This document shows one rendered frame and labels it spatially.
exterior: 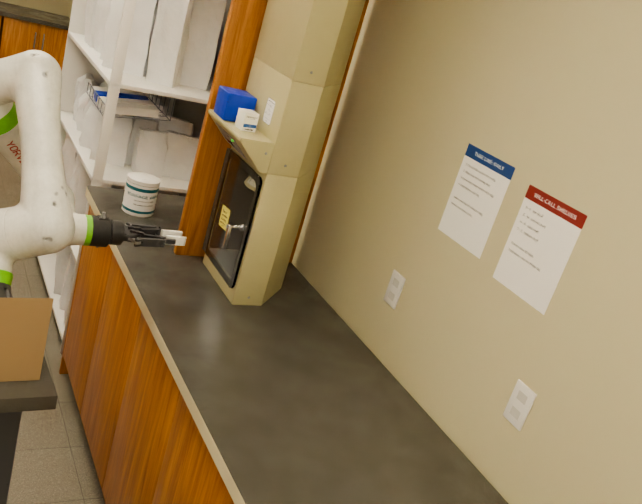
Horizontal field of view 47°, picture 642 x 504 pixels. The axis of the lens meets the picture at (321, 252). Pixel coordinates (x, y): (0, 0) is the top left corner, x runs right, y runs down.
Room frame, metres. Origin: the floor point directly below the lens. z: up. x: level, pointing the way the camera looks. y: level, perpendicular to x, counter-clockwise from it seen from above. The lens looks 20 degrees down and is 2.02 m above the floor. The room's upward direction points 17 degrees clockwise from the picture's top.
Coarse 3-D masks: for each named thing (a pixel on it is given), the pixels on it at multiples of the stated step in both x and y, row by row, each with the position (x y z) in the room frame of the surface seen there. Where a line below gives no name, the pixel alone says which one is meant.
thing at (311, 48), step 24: (288, 0) 2.36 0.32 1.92; (312, 0) 2.22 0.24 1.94; (336, 0) 2.25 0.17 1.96; (360, 0) 2.41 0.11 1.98; (264, 24) 2.47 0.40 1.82; (288, 24) 2.32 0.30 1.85; (312, 24) 2.22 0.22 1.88; (336, 24) 2.27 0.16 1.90; (264, 48) 2.43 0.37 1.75; (288, 48) 2.28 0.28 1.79; (312, 48) 2.24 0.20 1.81; (336, 48) 2.29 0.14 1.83; (288, 72) 2.25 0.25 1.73; (312, 72) 2.25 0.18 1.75; (336, 72) 2.37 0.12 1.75
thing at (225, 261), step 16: (240, 160) 2.37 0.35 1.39; (224, 176) 2.45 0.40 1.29; (240, 176) 2.34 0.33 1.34; (256, 176) 2.24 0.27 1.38; (224, 192) 2.42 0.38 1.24; (240, 192) 2.32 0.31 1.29; (256, 192) 2.22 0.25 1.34; (240, 208) 2.29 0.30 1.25; (208, 240) 2.45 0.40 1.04; (240, 240) 2.24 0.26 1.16; (208, 256) 2.42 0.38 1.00; (224, 256) 2.31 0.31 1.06; (240, 256) 2.22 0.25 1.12; (224, 272) 2.29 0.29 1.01
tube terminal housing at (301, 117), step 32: (256, 64) 2.45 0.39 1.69; (256, 96) 2.40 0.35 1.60; (288, 96) 2.22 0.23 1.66; (320, 96) 2.27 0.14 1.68; (256, 128) 2.35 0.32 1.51; (288, 128) 2.23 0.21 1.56; (320, 128) 2.37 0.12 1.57; (288, 160) 2.25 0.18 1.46; (288, 192) 2.27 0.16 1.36; (256, 224) 2.22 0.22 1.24; (288, 224) 2.32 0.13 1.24; (256, 256) 2.24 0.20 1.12; (288, 256) 2.44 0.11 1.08; (224, 288) 2.29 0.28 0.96; (256, 288) 2.26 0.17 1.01
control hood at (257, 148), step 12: (216, 120) 2.35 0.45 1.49; (228, 132) 2.27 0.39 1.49; (240, 132) 2.22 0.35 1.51; (252, 132) 2.27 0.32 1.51; (240, 144) 2.19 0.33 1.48; (252, 144) 2.18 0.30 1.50; (264, 144) 2.20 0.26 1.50; (252, 156) 2.18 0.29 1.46; (264, 156) 2.20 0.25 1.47; (264, 168) 2.21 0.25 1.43
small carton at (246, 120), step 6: (240, 108) 2.28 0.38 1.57; (240, 114) 2.27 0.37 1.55; (246, 114) 2.25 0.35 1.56; (252, 114) 2.27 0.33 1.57; (258, 114) 2.28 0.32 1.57; (240, 120) 2.27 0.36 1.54; (246, 120) 2.25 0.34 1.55; (252, 120) 2.27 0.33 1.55; (240, 126) 2.26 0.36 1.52; (246, 126) 2.26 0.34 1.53; (252, 126) 2.27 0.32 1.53
